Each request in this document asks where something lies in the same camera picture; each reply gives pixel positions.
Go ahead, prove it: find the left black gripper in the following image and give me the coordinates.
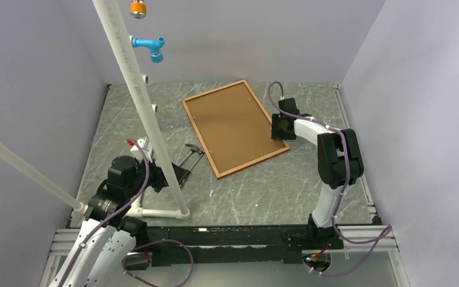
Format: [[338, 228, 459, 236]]
[[126, 152, 188, 197]]

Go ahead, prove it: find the red wooden picture frame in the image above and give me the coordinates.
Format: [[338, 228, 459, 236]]
[[182, 80, 290, 179]]

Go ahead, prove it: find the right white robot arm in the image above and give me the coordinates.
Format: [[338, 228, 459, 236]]
[[271, 98, 364, 248]]

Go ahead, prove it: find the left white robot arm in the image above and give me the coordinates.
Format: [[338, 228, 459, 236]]
[[50, 155, 164, 286]]

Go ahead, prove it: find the steel claw hammer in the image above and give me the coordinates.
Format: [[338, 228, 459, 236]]
[[178, 143, 206, 170]]

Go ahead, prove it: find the white PVC pipe stand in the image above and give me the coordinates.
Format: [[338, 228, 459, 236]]
[[0, 1, 191, 219]]

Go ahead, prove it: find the blue pipe fitting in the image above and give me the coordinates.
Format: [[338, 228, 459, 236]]
[[130, 36, 165, 63]]

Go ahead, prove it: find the orange pipe fitting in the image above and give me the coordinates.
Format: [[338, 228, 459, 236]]
[[130, 0, 146, 19]]

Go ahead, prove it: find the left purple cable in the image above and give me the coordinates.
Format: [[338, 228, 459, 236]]
[[55, 138, 195, 287]]

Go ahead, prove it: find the purple cable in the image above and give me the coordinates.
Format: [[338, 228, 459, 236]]
[[267, 81, 393, 278], [55, 138, 195, 287]]

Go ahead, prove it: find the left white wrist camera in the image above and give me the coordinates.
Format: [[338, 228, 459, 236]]
[[126, 136, 154, 161]]

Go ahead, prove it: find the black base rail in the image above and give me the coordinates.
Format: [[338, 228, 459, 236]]
[[126, 224, 344, 270]]

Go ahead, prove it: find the aluminium extrusion frame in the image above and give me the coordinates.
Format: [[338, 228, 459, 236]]
[[40, 225, 410, 286]]

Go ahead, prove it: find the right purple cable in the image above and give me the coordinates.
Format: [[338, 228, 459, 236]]
[[267, 81, 393, 278]]

